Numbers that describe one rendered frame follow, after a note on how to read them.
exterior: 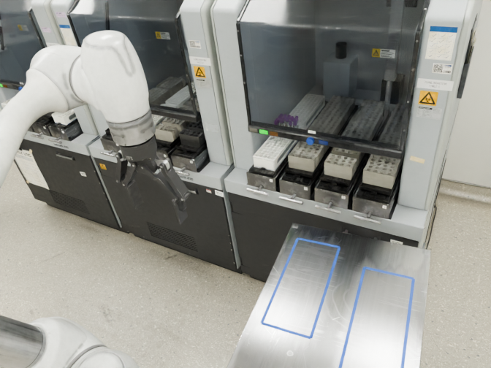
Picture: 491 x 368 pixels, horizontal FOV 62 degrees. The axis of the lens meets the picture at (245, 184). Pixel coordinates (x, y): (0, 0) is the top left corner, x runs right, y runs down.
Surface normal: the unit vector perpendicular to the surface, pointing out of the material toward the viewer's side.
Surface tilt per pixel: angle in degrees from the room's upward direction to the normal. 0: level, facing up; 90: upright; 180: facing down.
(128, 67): 81
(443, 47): 90
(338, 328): 0
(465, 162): 90
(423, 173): 90
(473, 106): 90
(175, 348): 0
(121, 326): 0
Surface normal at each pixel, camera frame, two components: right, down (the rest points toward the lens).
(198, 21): -0.47, 0.58
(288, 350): -0.11, -0.79
